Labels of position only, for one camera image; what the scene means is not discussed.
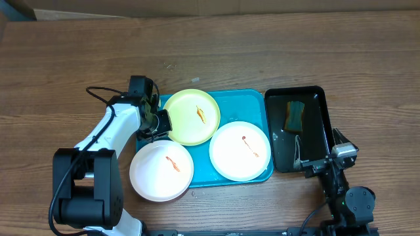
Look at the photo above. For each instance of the pink plate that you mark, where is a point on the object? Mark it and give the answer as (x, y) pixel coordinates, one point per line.
(161, 171)

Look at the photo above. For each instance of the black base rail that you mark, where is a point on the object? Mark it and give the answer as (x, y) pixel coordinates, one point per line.
(291, 231)

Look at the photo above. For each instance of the cardboard sheet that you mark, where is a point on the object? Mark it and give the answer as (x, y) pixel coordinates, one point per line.
(161, 8)

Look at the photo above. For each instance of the white plate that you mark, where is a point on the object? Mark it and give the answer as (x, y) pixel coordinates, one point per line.
(239, 151)

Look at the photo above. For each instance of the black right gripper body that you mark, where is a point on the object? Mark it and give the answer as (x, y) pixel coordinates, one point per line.
(316, 171)

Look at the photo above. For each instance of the black metal tray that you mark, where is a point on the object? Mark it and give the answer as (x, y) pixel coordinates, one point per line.
(289, 149)

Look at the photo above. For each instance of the yellow plate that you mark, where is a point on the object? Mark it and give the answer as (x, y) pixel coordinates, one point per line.
(195, 116)

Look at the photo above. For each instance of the green yellow sponge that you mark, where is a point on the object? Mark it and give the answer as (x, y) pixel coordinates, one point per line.
(294, 116)

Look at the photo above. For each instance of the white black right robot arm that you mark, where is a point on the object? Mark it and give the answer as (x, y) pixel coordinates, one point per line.
(351, 208)

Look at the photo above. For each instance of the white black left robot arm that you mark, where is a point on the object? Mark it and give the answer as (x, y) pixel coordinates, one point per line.
(87, 192)

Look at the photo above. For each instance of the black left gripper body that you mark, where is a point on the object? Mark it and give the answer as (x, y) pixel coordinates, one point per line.
(161, 124)

